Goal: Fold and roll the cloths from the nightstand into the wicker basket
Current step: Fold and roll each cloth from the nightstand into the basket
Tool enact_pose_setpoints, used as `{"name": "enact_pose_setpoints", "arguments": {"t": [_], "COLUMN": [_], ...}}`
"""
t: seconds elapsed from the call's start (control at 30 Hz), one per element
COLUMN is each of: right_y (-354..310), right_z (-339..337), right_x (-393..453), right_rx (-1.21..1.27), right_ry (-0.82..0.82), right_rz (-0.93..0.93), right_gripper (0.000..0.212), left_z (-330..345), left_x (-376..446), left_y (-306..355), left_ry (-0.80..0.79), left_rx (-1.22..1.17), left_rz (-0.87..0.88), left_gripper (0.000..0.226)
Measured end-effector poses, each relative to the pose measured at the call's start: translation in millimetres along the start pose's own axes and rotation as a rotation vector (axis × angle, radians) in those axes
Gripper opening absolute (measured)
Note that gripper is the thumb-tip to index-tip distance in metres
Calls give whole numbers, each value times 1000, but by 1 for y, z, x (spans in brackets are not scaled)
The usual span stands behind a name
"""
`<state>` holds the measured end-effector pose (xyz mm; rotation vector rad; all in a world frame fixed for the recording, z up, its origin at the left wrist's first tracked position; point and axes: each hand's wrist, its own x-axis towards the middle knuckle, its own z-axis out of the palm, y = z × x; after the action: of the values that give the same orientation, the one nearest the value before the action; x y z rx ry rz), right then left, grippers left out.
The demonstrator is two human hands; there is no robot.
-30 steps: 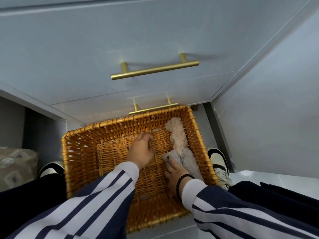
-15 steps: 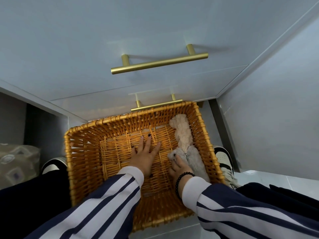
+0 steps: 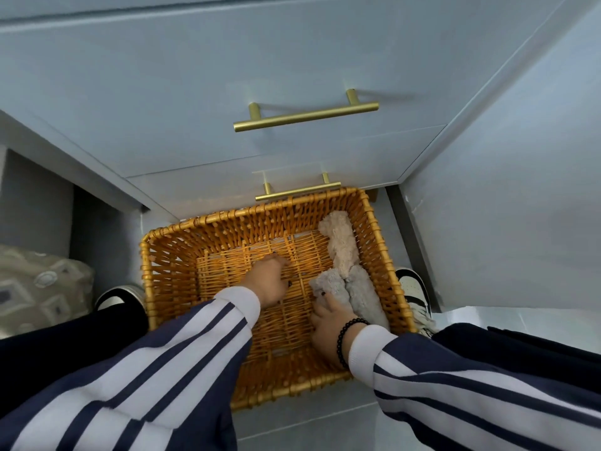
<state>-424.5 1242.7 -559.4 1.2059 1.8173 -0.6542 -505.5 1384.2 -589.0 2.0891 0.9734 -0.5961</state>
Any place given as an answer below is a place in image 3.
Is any person's left hand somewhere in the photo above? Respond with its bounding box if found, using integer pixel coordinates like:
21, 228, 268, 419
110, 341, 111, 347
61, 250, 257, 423
238, 253, 293, 309

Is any person's right hand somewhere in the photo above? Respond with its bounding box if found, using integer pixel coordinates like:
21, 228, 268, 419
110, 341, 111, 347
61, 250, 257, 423
309, 291, 372, 370

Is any single grey towel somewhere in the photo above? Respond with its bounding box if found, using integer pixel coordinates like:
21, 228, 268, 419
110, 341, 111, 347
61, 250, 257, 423
345, 265, 391, 331
308, 269, 353, 316

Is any orange wicker basket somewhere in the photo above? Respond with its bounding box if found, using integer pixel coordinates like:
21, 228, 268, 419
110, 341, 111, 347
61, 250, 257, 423
140, 186, 419, 412

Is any single beige towel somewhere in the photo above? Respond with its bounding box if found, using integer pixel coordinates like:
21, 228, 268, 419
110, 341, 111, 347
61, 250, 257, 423
317, 210, 361, 280

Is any person's left forearm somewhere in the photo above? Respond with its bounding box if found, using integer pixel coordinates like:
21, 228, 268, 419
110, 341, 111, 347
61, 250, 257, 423
0, 286, 262, 451

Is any person's right forearm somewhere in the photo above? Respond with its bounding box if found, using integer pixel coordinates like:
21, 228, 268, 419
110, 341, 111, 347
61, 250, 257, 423
348, 323, 601, 451

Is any person's right shoe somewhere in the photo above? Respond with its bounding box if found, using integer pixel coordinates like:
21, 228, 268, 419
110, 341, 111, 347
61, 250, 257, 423
395, 267, 438, 340

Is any person's shoe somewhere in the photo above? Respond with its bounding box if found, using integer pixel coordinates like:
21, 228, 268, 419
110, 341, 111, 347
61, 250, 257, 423
93, 284, 147, 313
395, 267, 438, 340

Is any person's left shoe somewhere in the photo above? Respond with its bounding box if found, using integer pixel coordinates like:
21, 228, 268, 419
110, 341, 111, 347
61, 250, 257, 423
93, 284, 147, 313

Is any white nightstand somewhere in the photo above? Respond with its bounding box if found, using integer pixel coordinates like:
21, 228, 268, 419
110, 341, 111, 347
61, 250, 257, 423
0, 0, 601, 224

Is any patterned beige bedspread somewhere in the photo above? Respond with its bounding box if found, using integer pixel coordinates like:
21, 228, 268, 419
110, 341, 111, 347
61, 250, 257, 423
0, 244, 96, 340

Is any black bead bracelet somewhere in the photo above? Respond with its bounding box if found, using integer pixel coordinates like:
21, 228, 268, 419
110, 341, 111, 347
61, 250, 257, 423
336, 318, 372, 370

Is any short gold drawer handle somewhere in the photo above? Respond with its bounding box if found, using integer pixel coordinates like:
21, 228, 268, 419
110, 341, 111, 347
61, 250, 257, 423
255, 172, 342, 202

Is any long gold drawer handle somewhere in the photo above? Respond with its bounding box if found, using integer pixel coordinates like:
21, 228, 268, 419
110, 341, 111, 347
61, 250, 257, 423
233, 88, 380, 133

